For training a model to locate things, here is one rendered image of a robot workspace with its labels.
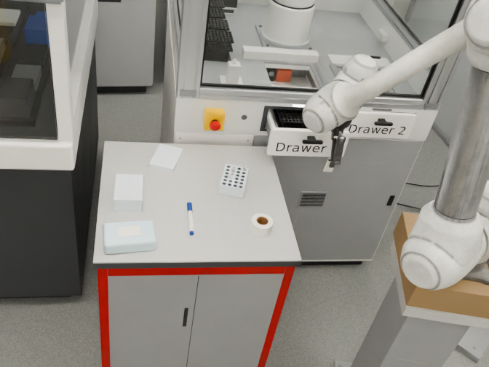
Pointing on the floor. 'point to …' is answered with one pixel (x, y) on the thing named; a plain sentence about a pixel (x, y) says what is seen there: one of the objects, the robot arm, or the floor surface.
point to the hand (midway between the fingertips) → (324, 154)
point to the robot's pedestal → (410, 332)
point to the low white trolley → (193, 261)
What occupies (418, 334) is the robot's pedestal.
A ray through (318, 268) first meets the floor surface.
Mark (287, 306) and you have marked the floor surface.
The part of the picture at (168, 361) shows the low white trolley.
